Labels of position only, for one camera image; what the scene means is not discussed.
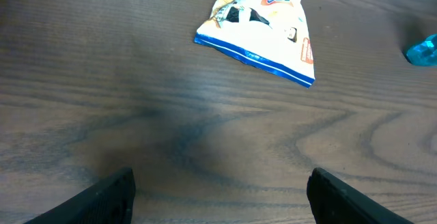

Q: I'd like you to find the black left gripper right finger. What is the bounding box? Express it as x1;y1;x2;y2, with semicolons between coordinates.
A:
307;167;412;224

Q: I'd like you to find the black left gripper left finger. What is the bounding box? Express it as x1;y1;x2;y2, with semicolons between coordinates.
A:
25;167;136;224

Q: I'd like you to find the teal mouthwash bottle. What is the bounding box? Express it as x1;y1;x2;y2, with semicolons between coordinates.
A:
406;34;437;66

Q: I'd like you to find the snack bag with red label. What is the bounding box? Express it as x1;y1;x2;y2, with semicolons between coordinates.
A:
194;0;315;87

